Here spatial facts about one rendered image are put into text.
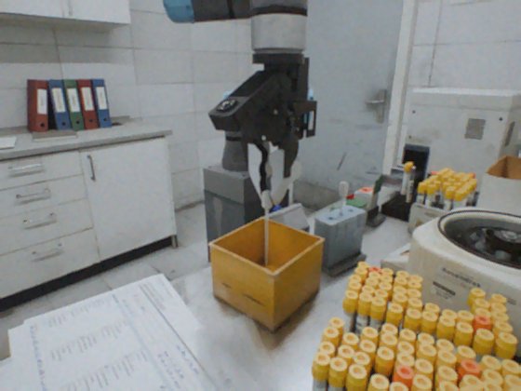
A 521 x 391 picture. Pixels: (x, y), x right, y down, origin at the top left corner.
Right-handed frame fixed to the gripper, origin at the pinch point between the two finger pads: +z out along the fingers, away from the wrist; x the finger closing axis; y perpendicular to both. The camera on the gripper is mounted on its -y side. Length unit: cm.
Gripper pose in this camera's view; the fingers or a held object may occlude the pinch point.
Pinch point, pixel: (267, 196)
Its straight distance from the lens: 49.9
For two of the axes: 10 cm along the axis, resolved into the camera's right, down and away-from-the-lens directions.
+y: 6.4, -2.6, 7.2
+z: 0.0, 9.4, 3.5
